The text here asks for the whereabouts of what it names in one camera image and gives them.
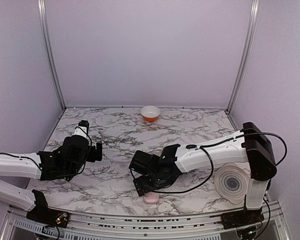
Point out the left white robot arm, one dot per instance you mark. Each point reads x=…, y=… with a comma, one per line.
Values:
x=64, y=163

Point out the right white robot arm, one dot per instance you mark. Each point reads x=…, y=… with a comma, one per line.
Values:
x=241, y=163

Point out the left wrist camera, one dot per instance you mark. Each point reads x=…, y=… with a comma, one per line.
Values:
x=82, y=129

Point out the orange white bowl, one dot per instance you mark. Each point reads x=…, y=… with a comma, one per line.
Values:
x=150, y=113

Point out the pink soft glasses case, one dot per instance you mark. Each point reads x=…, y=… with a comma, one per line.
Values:
x=151, y=198

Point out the aluminium frame post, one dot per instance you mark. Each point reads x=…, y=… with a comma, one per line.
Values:
x=252, y=22
x=49, y=53

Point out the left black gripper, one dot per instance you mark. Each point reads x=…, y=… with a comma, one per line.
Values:
x=98, y=156

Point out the right aluminium frame post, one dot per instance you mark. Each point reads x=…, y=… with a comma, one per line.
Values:
x=252, y=22

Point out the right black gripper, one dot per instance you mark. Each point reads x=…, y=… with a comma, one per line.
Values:
x=146, y=188

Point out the left aluminium frame post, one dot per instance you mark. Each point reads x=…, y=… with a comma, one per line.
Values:
x=49, y=53

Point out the front aluminium rail base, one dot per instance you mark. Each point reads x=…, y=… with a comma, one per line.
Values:
x=91, y=226

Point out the grey swirl ceramic plate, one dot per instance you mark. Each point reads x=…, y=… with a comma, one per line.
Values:
x=231, y=182

